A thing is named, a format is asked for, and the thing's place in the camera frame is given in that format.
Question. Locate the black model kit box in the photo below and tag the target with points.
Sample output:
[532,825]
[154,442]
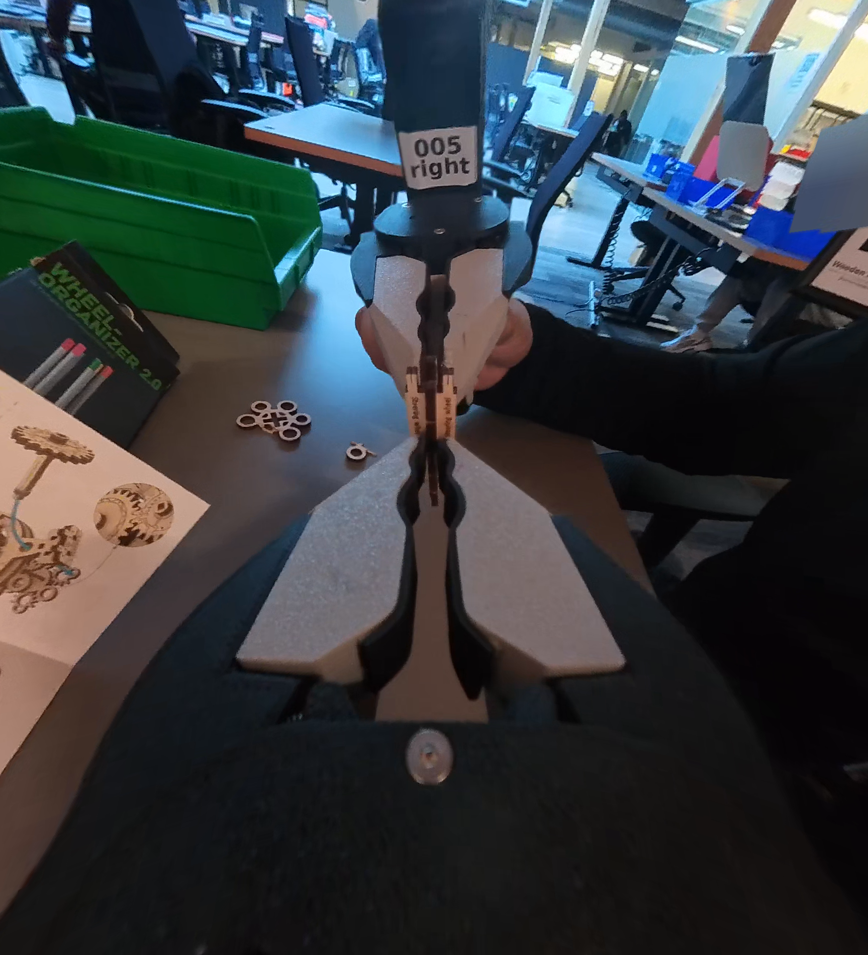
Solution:
[68,336]

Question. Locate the wooden-top office desk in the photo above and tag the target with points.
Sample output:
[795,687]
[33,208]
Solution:
[329,134]

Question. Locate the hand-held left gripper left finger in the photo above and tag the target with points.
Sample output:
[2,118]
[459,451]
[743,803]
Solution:
[314,589]

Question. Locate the dark blue office chair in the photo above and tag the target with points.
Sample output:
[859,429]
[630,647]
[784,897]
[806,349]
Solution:
[568,171]

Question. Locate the framed marker tag sign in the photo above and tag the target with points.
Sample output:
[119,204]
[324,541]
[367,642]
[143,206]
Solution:
[863,276]

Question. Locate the person's right forearm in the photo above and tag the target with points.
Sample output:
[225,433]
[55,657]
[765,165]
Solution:
[702,388]

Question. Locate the long office desk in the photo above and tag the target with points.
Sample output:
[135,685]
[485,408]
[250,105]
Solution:
[702,224]

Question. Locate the pale wooden slotted model part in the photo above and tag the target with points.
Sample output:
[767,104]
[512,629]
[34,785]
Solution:
[416,403]

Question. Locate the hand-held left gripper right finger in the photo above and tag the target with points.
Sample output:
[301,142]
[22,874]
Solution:
[531,589]

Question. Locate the person's black-clothed torso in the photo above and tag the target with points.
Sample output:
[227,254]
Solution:
[814,671]

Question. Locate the blue storage bin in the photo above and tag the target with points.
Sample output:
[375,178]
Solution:
[669,175]

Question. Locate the black office chair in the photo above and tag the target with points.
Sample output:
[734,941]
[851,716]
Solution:
[150,67]
[314,60]

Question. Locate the ringed wooden flower part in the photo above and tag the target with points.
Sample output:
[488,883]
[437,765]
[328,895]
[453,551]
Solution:
[273,421]

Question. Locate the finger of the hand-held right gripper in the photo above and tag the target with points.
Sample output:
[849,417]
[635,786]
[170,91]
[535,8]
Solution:
[478,298]
[396,306]

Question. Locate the folded assembly instruction booklet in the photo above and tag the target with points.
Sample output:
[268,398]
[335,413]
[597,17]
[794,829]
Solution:
[46,522]

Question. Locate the green plastic bin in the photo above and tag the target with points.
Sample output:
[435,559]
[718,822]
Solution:
[143,216]

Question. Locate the person's right hand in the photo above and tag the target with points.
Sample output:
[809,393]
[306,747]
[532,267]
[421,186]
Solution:
[508,343]

